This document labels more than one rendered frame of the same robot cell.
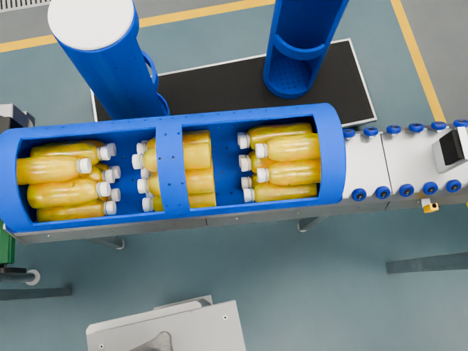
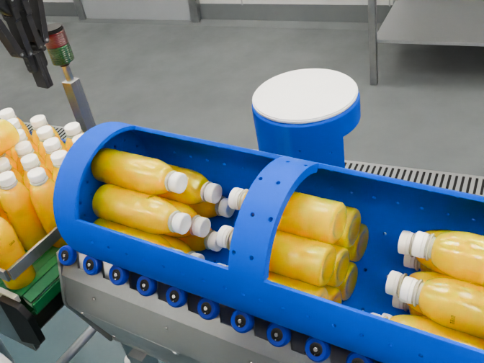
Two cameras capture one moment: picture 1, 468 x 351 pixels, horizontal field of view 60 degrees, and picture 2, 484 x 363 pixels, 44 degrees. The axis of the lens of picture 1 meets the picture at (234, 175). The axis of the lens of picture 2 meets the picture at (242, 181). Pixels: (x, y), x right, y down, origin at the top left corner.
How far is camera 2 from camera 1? 0.58 m
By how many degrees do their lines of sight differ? 44
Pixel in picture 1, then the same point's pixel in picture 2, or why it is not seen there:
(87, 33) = (287, 106)
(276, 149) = (447, 240)
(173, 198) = (248, 241)
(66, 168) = (154, 169)
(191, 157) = (308, 206)
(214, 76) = not seen: hidden behind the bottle
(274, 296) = not seen: outside the picture
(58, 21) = (264, 92)
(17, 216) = (68, 195)
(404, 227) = not seen: outside the picture
